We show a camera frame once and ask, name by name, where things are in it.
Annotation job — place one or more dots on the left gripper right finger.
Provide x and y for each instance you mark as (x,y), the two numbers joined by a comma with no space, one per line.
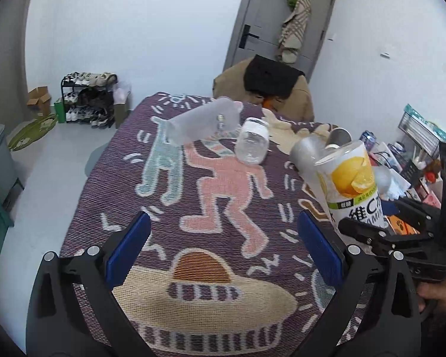
(390,325)

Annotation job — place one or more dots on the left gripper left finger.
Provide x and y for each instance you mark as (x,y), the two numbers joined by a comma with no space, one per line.
(55,322)

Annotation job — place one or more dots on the tall frosted plastic cup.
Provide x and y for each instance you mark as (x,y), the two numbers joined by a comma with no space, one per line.
(303,155)

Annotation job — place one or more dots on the frosted cup lying left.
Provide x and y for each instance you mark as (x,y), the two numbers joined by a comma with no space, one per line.
(220,115)

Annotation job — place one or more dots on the person's right hand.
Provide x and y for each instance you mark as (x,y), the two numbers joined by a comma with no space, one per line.
(436,292)

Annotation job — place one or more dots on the black cutlery holder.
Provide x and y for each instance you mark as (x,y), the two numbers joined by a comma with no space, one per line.
(413,170)

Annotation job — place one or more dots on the small brown plush toy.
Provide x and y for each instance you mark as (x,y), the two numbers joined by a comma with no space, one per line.
(432,170)

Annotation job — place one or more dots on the blue soda can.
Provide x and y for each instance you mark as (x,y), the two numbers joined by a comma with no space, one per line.
(369,140)

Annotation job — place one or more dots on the purple patterned woven cloth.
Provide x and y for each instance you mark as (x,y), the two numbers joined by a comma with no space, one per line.
(224,272)

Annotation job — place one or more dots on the grey sofa seat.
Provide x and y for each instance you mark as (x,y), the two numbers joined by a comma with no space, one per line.
(10,181)

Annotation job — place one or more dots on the green round floor mat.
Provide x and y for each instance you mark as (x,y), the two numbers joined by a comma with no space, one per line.
(32,132)

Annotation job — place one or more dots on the clear jar white rim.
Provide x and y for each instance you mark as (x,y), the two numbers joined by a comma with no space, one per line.
(253,141)

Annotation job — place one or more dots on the black shoe rack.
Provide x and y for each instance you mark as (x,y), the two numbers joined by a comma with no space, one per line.
(87,98)

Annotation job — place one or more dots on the cardboard box on floor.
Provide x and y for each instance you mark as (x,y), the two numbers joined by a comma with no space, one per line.
(39,102)

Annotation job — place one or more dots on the black garment on chair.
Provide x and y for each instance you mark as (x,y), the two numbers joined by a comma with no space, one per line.
(270,78)

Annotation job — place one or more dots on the beige striped hanging scarf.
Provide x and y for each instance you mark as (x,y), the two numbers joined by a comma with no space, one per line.
(292,32)

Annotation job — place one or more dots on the chair with tan coat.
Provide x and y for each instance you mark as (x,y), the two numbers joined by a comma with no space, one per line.
(297,107)

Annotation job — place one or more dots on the grey entrance door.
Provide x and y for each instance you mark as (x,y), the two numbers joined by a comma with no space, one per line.
(265,18)

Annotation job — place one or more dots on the black wire wall basket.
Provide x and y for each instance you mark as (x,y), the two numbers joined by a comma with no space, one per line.
(424,133)

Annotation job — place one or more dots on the white wall switch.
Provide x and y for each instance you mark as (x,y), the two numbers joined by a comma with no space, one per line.
(384,55)

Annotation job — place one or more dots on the black door handle lock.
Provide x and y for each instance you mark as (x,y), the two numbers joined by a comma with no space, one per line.
(245,35)

